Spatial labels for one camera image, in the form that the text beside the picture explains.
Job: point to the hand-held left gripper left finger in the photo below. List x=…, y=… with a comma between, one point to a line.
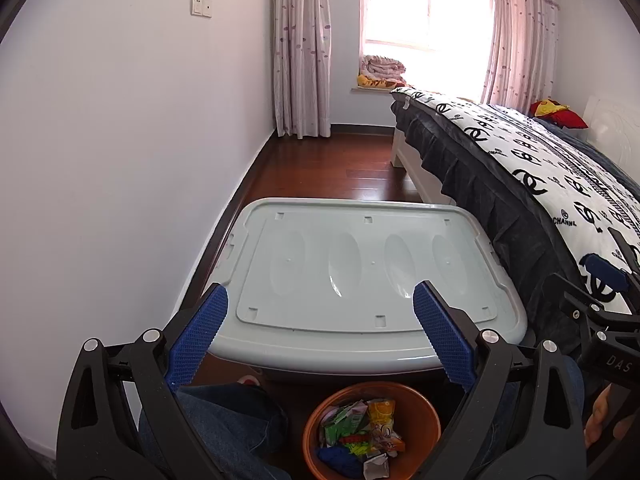
x=200, y=330

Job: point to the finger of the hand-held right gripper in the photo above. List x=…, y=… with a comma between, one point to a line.
x=627, y=250
x=605, y=272

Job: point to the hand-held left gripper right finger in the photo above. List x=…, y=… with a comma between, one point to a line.
x=442, y=332

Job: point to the orange plastic bin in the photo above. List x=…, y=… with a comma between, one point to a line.
x=420, y=420

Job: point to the green pink plastic bag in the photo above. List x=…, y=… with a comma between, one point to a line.
x=342, y=422

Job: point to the person's right hand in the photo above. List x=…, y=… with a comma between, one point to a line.
x=600, y=412

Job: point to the red slipper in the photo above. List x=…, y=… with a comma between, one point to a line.
x=249, y=381

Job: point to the dark blue bedsheet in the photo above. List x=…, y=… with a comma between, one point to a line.
x=600, y=155

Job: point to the grey plastic storage lid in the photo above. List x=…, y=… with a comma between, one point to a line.
x=300, y=340

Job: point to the white headboard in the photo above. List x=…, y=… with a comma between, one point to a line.
x=615, y=120

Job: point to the white black printed blanket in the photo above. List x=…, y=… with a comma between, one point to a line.
x=525, y=160

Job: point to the bed with black skirt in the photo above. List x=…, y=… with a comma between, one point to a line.
x=480, y=200

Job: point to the red yellow pillow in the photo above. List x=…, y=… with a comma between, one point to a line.
x=560, y=115

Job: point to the yellow plush toy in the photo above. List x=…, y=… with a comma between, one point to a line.
x=377, y=82

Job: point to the folded pink quilt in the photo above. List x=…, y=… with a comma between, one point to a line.
x=382, y=66

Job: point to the bright window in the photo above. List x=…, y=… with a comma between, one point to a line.
x=425, y=0

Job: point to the white wall switch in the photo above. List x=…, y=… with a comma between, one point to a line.
x=201, y=5

